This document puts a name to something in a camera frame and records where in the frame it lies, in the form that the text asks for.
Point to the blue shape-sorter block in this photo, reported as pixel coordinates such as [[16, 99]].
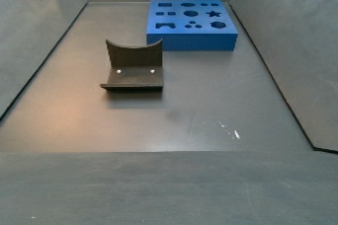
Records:
[[191, 25]]

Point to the black curved holder stand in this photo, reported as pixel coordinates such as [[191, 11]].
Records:
[[136, 67]]

